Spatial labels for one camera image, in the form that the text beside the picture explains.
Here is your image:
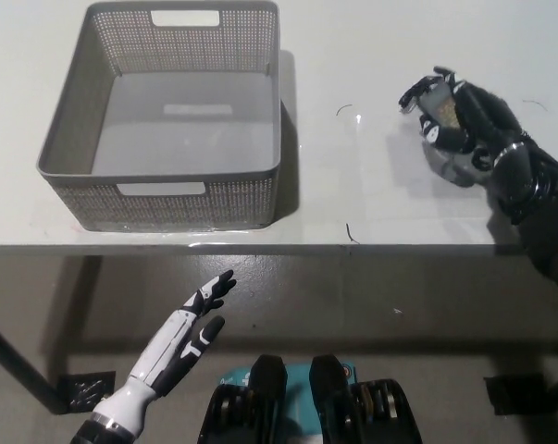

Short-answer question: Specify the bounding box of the grey perforated plastic basket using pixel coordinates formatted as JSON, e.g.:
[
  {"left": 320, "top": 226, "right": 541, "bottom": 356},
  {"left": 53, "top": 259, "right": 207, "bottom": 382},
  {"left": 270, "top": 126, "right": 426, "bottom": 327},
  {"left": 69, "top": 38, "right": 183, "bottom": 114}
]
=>
[{"left": 36, "top": 0, "right": 282, "bottom": 232}]

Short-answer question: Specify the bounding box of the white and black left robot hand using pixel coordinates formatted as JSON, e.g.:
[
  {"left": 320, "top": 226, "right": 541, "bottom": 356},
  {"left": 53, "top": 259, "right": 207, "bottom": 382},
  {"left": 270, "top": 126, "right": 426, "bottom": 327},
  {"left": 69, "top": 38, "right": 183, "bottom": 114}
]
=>
[{"left": 92, "top": 269, "right": 238, "bottom": 430}]

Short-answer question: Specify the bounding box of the black and teal robot body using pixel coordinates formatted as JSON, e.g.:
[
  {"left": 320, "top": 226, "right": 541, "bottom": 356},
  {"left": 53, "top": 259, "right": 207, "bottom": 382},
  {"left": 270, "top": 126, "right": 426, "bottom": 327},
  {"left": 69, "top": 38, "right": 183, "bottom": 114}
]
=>
[{"left": 199, "top": 353, "right": 423, "bottom": 444}]

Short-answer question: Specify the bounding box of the black power adapter with cord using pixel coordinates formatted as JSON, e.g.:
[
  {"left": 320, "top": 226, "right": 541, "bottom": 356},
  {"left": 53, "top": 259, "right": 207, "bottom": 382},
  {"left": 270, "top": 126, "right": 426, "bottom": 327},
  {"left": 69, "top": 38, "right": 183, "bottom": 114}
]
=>
[{"left": 419, "top": 80, "right": 463, "bottom": 133}]

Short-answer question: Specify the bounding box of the black floor foot plate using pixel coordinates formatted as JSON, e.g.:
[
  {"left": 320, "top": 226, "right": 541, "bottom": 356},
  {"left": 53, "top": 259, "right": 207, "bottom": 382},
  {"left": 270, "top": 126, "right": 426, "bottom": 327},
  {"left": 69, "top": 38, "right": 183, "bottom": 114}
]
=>
[
  {"left": 58, "top": 371, "right": 117, "bottom": 413},
  {"left": 484, "top": 375, "right": 546, "bottom": 417}
]

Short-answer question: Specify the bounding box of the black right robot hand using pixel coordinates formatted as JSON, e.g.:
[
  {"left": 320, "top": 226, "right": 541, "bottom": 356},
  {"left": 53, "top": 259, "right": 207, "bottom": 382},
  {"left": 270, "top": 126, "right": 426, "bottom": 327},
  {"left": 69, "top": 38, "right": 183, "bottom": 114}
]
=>
[{"left": 397, "top": 66, "right": 530, "bottom": 173}]

